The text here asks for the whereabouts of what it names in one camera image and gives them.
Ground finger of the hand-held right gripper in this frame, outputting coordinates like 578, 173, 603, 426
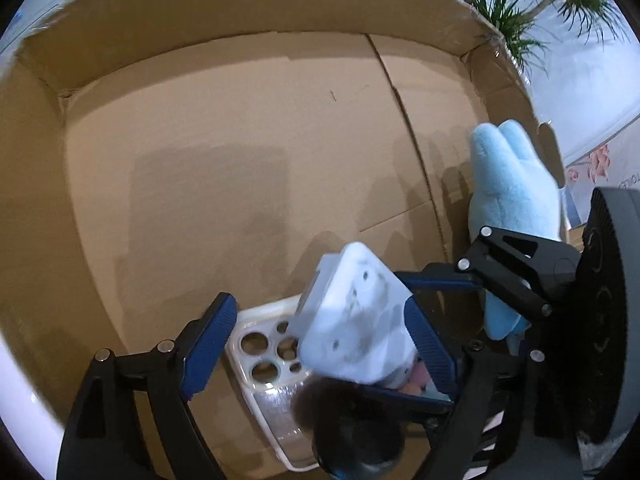
395, 226, 583, 318
357, 384, 454, 429

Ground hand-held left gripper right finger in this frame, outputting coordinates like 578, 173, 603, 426
403, 296, 584, 480

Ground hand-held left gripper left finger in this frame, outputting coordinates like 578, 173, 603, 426
56, 291, 239, 480

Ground pastel puzzle cube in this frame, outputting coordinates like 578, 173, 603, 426
395, 357, 437, 396

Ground black furry round object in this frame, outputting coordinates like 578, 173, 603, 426
295, 377, 407, 480

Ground clear phone case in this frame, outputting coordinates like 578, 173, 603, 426
222, 296, 326, 473

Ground white power adapter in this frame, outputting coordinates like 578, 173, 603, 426
292, 242, 420, 388

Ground light blue plush toy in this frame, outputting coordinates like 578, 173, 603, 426
467, 120, 563, 341

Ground brown cardboard box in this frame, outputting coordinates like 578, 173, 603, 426
0, 0, 568, 480

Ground spiky green potted plant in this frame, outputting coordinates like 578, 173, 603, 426
442, 0, 626, 76

